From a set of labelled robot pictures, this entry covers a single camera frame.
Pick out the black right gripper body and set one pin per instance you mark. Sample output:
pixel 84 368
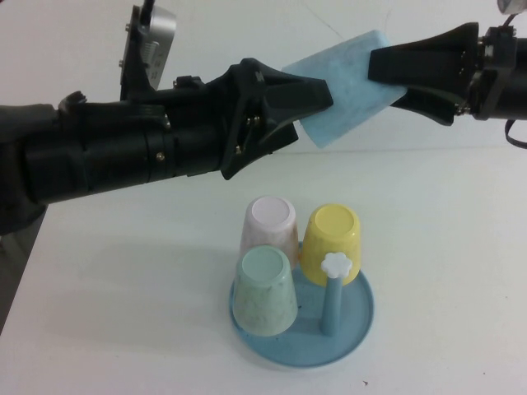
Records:
pixel 496 74

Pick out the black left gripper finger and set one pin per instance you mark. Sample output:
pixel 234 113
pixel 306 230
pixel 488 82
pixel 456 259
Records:
pixel 282 138
pixel 296 96

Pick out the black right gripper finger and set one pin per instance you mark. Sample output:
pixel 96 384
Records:
pixel 440 103
pixel 424 57

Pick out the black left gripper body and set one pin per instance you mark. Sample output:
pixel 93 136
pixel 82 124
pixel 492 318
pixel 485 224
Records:
pixel 214 123

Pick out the light blue plastic cup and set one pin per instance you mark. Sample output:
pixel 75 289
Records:
pixel 350 94

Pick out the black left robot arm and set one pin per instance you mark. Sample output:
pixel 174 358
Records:
pixel 62 164

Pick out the pale pink plastic cup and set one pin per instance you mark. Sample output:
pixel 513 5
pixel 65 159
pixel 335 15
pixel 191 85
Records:
pixel 269 226

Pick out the yellow plastic cup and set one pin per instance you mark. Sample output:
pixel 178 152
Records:
pixel 329 234

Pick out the mint green plastic cup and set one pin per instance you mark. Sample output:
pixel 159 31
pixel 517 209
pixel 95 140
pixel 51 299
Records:
pixel 263 300

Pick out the blue round cup stand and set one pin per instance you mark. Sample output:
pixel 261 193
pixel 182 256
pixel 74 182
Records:
pixel 350 325

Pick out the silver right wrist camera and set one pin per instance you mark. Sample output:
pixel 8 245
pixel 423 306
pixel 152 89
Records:
pixel 508 6

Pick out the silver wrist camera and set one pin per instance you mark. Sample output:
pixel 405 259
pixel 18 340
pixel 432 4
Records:
pixel 508 6
pixel 158 37

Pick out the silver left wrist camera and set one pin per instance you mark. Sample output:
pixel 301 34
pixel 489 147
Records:
pixel 158 37

